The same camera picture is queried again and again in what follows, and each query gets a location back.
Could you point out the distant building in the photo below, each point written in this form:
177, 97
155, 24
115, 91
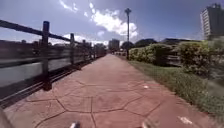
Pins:
114, 44

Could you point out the red stone-pattern path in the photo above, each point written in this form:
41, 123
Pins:
106, 86

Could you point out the dark trees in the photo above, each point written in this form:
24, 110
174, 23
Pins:
141, 42

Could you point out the tall lamp pole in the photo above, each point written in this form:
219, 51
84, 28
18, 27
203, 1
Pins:
128, 30

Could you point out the green hedge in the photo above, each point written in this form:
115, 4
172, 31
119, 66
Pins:
150, 53

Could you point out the dark wooden railing fence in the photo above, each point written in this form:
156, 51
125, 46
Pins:
45, 56

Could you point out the low dark building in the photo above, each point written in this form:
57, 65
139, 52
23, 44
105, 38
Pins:
176, 41

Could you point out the robot's own part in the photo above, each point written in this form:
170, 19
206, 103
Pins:
144, 125
74, 125

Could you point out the grass strip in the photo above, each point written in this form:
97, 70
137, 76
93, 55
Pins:
186, 85

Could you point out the water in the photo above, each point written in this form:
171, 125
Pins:
23, 71

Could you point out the tall pale building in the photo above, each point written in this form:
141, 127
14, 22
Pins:
213, 21

